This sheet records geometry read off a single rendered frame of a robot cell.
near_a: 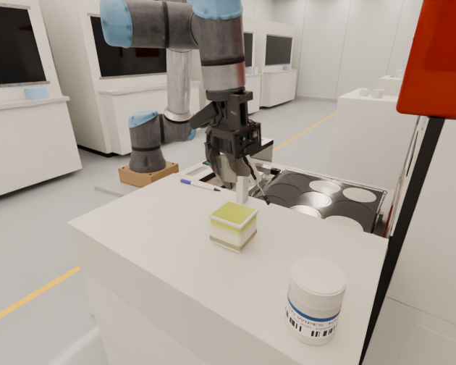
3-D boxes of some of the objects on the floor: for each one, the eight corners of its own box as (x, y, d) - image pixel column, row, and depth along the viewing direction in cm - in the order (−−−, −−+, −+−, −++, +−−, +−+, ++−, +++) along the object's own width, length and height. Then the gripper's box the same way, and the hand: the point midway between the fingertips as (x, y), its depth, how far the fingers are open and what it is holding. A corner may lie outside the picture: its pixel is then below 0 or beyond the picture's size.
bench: (204, 133, 497) (200, 3, 411) (119, 163, 363) (86, -22, 277) (163, 125, 552) (150, 9, 466) (75, 148, 418) (36, -10, 332)
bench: (295, 101, 826) (303, 24, 740) (268, 111, 691) (274, 19, 606) (263, 98, 881) (268, 27, 795) (233, 106, 746) (234, 22, 661)
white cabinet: (357, 329, 145) (398, 191, 110) (281, 602, 73) (330, 455, 38) (252, 278, 177) (258, 159, 142) (127, 431, 105) (77, 269, 70)
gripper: (224, 98, 43) (234, 208, 53) (263, 86, 47) (266, 190, 58) (192, 92, 49) (208, 193, 59) (231, 82, 53) (239, 177, 64)
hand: (228, 182), depth 60 cm, fingers closed
